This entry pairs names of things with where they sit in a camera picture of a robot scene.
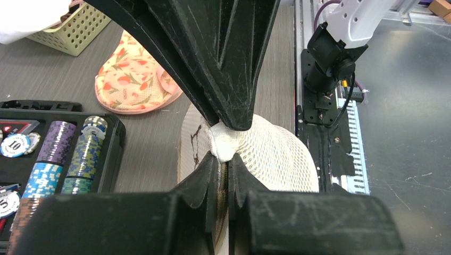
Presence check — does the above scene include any black poker chip case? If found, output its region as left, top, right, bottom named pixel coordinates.
left=1, top=100, right=126, bottom=253

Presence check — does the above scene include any floral mesh laundry bag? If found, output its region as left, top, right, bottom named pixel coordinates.
left=95, top=31, right=183, bottom=115

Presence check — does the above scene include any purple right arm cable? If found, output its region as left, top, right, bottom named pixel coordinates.
left=313, top=0, right=343, bottom=32

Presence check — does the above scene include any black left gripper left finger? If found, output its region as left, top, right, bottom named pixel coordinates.
left=7, top=153, right=219, bottom=254

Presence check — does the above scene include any green plastic basket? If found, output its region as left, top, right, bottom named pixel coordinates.
left=27, top=3, right=111, bottom=56

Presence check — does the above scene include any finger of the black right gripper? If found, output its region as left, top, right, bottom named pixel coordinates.
left=90, top=0, right=280, bottom=131

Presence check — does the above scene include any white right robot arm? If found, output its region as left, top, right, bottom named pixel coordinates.
left=90, top=1, right=392, bottom=131

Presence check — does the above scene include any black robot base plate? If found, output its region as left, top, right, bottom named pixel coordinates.
left=295, top=49, right=355, bottom=193

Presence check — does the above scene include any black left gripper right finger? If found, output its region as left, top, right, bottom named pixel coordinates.
left=228, top=155, right=405, bottom=254

